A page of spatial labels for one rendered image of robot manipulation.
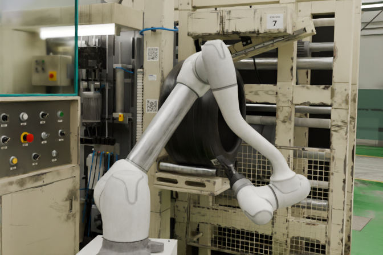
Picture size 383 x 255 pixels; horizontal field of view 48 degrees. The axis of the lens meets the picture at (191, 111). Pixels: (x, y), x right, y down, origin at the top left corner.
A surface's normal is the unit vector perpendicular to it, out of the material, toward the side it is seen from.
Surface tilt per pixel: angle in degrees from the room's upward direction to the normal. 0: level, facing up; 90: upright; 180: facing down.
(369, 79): 90
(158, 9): 90
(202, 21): 90
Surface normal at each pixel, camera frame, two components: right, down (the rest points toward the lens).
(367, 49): -0.59, 0.04
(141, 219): 0.75, 0.03
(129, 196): 0.29, -0.26
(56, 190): 0.90, 0.04
